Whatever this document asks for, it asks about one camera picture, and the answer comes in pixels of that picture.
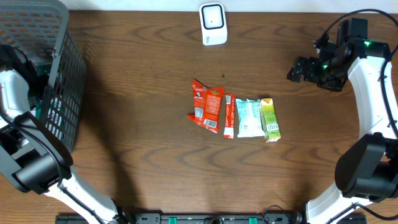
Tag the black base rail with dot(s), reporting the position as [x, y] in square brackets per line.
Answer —
[155, 218]

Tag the red chips bag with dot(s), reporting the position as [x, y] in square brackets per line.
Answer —
[207, 104]

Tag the green yellow juice carton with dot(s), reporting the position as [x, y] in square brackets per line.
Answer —
[269, 120]

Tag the white barcode scanner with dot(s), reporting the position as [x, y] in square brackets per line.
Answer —
[213, 24]

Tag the grey plastic mesh basket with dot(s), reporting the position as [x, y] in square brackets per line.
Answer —
[38, 31]

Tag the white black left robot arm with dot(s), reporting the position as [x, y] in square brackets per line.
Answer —
[33, 158]

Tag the light blue snack packet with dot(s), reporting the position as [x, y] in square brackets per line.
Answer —
[249, 118]

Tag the red snack stick packet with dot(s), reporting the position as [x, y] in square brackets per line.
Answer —
[229, 118]

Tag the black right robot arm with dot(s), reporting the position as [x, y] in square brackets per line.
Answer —
[367, 172]

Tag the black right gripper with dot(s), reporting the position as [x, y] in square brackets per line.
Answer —
[310, 63]

